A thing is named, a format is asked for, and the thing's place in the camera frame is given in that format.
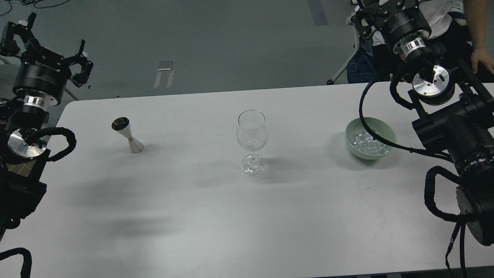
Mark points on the clear wine glass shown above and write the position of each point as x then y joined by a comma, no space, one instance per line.
252,136

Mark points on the grey office chair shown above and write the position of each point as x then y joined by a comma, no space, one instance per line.
356,46

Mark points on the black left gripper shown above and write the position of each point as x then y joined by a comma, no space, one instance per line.
45,74

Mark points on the steel double jigger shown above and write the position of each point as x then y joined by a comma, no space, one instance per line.
122,126

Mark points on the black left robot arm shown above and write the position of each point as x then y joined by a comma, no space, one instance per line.
26,143

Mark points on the metal floor plate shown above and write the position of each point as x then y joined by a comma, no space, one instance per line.
164,74

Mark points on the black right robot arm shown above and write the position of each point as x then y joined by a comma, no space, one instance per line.
433,63

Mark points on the green ceramic bowl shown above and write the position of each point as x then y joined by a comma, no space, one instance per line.
379,127

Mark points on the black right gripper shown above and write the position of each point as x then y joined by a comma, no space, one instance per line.
405,31

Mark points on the seated person white shirt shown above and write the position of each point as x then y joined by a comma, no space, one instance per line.
458,31

